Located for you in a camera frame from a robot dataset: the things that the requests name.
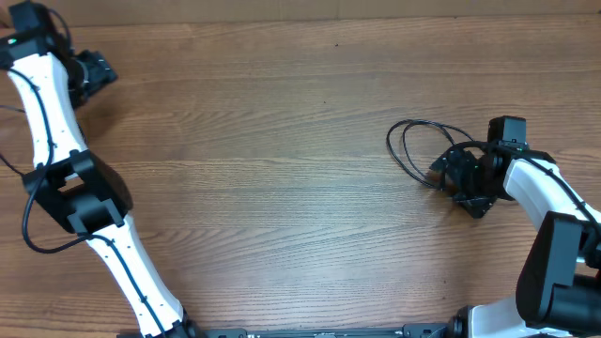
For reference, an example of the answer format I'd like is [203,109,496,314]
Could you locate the black USB-A cable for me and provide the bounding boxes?
[385,118,476,190]

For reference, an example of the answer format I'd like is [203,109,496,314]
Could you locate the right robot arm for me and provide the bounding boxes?
[430,115,600,337]

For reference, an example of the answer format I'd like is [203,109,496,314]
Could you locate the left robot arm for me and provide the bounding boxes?
[1,1,202,337]

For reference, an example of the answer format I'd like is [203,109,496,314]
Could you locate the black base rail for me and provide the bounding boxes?
[200,323,447,338]

